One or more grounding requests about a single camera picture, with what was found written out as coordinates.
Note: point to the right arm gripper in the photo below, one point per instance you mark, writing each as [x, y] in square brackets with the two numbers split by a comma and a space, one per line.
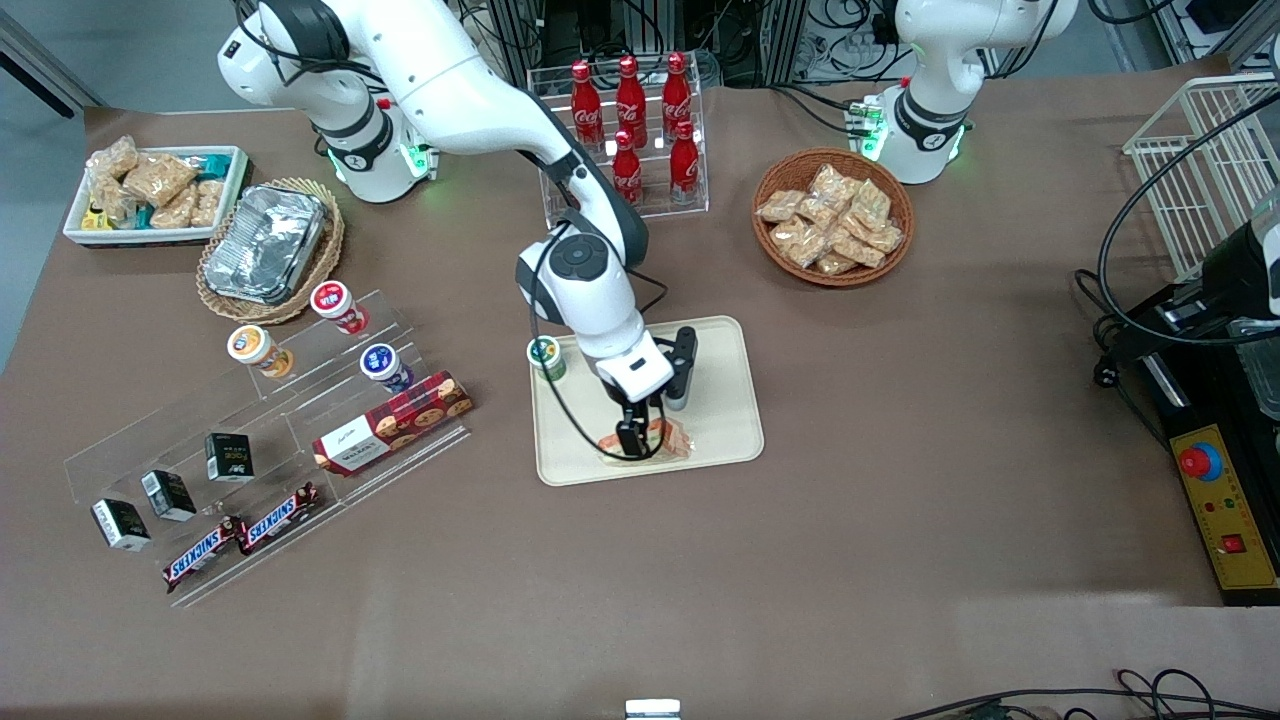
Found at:
[631, 418]

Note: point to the triangular sandwich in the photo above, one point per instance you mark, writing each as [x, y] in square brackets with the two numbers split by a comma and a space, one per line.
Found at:
[672, 440]

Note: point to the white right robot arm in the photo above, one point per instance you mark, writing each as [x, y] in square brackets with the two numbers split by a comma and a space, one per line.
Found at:
[460, 90]

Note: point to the beige plastic tray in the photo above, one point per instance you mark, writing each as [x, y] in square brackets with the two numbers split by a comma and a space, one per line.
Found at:
[720, 430]

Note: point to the green lid cup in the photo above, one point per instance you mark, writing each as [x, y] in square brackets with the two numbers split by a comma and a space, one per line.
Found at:
[546, 354]

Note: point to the round brown wicker basket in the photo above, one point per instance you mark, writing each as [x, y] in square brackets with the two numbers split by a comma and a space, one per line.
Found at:
[775, 250]

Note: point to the clear acrylic bottle rack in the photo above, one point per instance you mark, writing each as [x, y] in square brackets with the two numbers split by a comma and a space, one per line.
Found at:
[670, 205]

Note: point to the clear wrapped snack pack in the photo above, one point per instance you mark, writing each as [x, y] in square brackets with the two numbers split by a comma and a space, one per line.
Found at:
[857, 247]
[885, 238]
[871, 203]
[798, 242]
[780, 205]
[835, 264]
[833, 185]
[818, 212]

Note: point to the red tartan cookie box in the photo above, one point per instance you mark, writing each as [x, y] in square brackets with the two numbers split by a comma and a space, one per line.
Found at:
[390, 425]

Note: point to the red cola bottle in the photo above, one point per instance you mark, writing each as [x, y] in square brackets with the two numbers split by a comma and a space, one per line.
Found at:
[676, 95]
[627, 170]
[630, 100]
[586, 95]
[684, 165]

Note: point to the blue lid cup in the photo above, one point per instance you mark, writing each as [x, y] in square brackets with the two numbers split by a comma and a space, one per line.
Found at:
[380, 362]

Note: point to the small white block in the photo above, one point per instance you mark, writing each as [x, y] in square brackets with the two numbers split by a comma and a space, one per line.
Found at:
[652, 709]

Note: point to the red lid cup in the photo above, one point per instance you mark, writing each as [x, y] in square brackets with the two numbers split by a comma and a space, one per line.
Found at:
[333, 300]

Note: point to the clear acrylic stepped display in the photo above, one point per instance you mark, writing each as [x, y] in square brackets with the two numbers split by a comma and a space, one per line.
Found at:
[300, 420]

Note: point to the oval light wicker basket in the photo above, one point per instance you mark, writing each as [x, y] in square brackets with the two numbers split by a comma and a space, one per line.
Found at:
[335, 240]

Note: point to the Snickers chocolate bar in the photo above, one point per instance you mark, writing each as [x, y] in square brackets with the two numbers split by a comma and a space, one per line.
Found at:
[200, 555]
[280, 517]

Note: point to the orange lid cup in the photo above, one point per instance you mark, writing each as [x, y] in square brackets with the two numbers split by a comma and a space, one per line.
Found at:
[250, 345]

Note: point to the small black white box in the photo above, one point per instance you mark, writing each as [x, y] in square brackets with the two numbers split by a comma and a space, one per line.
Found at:
[168, 495]
[120, 524]
[230, 458]

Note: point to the aluminium foil container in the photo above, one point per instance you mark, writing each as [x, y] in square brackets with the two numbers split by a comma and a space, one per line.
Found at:
[265, 245]

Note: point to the white rectangular bin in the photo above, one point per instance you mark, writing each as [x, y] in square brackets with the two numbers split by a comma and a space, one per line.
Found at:
[236, 185]

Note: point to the bagged brown snack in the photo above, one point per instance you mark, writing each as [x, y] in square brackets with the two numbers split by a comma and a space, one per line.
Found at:
[208, 203]
[175, 210]
[112, 158]
[110, 200]
[158, 178]

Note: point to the teal snack packet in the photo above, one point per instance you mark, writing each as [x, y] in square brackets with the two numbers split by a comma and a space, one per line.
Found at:
[212, 164]

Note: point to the yellow panel control box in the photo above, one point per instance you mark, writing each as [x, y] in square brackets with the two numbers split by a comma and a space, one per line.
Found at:
[1225, 510]

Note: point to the grey metal beam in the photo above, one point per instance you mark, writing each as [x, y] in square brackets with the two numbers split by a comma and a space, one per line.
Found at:
[40, 75]

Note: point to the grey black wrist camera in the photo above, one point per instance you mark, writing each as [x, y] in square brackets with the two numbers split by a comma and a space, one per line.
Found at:
[682, 370]

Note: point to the aluminium frame rack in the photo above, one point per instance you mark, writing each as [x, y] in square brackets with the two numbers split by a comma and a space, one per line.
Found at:
[750, 30]

